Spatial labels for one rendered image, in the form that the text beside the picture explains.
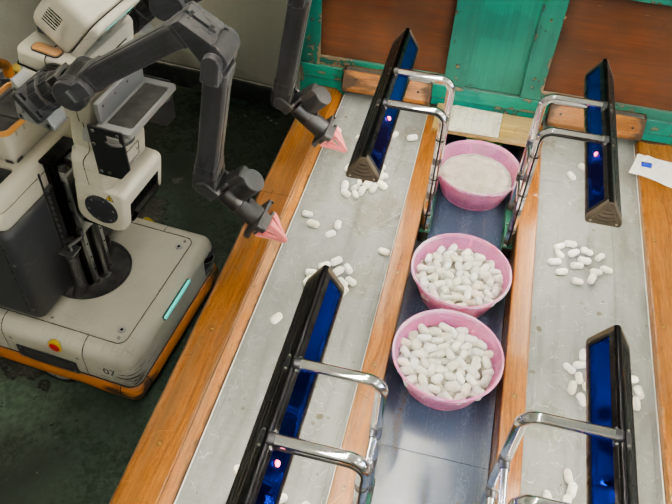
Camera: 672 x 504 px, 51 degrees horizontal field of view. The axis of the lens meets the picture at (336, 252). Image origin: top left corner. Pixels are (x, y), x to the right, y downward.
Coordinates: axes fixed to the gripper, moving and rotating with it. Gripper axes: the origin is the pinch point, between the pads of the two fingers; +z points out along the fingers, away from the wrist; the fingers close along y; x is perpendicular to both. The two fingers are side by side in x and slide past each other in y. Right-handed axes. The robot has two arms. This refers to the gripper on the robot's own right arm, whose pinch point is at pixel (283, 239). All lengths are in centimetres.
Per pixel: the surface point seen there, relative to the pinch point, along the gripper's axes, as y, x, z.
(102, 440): -24, 102, 14
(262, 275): -4.1, 11.1, 3.4
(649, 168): 70, -56, 79
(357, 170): 7.0, -26.5, -1.3
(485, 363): -15, -27, 49
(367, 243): 16.3, -3.5, 22.1
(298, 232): 15.0, 9.2, 7.3
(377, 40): 86, -11, -3
